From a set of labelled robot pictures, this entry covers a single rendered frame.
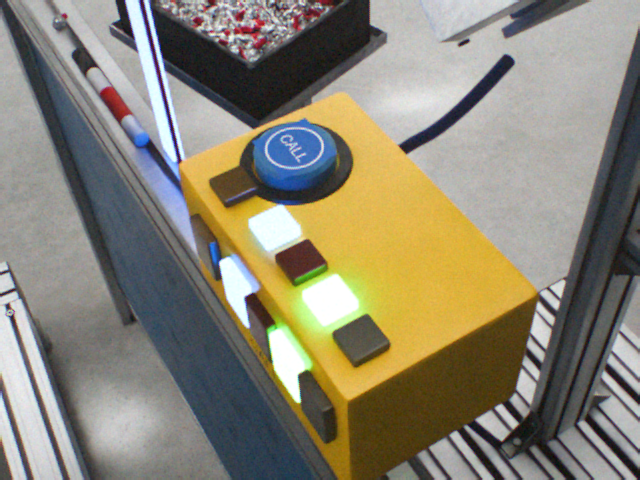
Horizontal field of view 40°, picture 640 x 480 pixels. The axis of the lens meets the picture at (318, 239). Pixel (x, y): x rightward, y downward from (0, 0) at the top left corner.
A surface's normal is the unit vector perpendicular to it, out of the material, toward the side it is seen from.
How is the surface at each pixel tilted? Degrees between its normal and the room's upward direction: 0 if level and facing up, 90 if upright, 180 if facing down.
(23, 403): 0
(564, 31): 0
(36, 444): 0
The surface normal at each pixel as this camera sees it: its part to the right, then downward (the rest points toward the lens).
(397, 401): 0.51, 0.65
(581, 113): -0.04, -0.64
